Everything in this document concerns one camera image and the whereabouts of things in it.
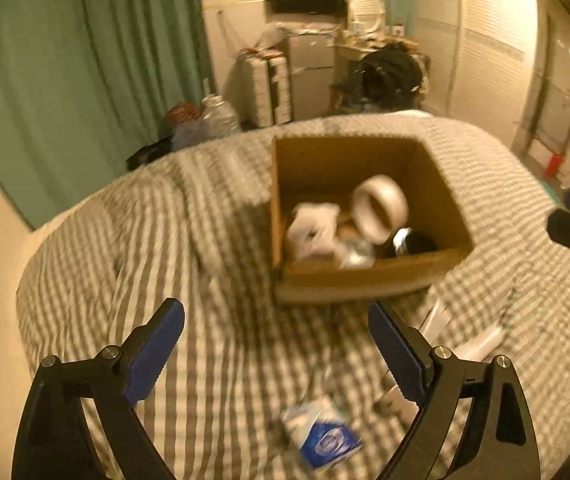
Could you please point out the clear water jug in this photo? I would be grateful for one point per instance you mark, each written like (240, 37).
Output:
(219, 115)

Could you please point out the black round object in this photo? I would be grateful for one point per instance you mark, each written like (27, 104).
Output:
(412, 245)

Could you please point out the black bag on chair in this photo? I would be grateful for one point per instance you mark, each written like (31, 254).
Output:
(382, 80)

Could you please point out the white suitcase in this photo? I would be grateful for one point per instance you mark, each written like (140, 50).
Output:
(265, 90)

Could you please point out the clear plastic wrapper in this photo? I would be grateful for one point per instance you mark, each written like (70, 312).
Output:
(357, 252)

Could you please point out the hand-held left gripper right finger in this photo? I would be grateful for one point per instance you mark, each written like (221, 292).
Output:
(395, 345)

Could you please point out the grey checkered blanket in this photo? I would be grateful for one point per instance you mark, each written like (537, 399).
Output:
(245, 320)

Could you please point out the small grey refrigerator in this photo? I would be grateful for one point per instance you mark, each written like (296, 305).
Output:
(311, 67)

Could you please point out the white tube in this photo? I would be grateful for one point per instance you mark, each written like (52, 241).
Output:
(480, 342)

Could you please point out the red container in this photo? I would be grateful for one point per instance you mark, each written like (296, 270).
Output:
(555, 166)

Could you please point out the white louvered wardrobe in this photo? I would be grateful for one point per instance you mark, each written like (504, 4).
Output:
(470, 40)

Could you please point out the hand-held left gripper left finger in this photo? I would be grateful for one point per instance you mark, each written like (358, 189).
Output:
(157, 345)

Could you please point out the wooden desk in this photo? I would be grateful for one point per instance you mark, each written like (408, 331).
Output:
(360, 52)

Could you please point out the white electric fan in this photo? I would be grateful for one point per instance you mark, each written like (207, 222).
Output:
(365, 7)

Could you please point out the white tape roll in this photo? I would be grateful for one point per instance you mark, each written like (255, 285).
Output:
(380, 207)

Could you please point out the blue and white packet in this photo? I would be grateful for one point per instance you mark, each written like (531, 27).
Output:
(322, 435)

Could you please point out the red patterned bag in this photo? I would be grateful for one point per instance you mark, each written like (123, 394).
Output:
(182, 115)

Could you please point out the brown cardboard box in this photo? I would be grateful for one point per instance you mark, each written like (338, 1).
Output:
(325, 275)

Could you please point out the green curtain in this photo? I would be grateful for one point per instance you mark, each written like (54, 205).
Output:
(80, 75)

